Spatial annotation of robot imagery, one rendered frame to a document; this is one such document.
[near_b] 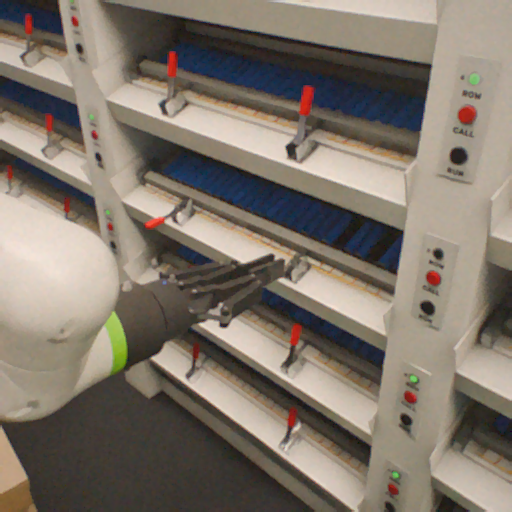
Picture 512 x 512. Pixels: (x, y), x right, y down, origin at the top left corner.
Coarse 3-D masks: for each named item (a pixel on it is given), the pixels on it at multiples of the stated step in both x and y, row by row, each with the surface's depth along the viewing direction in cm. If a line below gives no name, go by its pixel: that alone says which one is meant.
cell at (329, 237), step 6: (342, 216) 91; (348, 216) 91; (336, 222) 91; (342, 222) 91; (348, 222) 91; (336, 228) 90; (342, 228) 90; (330, 234) 89; (336, 234) 90; (324, 240) 89; (330, 240) 89
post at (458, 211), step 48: (480, 0) 53; (480, 48) 54; (432, 96) 60; (432, 144) 62; (432, 192) 64; (480, 192) 60; (480, 240) 62; (480, 288) 67; (432, 336) 72; (384, 384) 82; (432, 384) 75; (384, 432) 86; (432, 432) 79
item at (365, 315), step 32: (160, 160) 115; (128, 192) 113; (192, 224) 102; (224, 256) 97; (256, 256) 93; (288, 256) 91; (288, 288) 88; (320, 288) 86; (352, 288) 84; (352, 320) 81; (384, 320) 75
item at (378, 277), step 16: (144, 176) 111; (160, 176) 110; (176, 192) 106; (192, 192) 104; (208, 208) 102; (224, 208) 99; (224, 224) 99; (240, 224) 98; (256, 224) 95; (272, 224) 94; (256, 240) 94; (272, 240) 93; (288, 240) 91; (304, 240) 89; (320, 256) 87; (336, 256) 86; (352, 256) 85; (352, 272) 85; (368, 272) 82; (384, 272) 82; (384, 288) 82
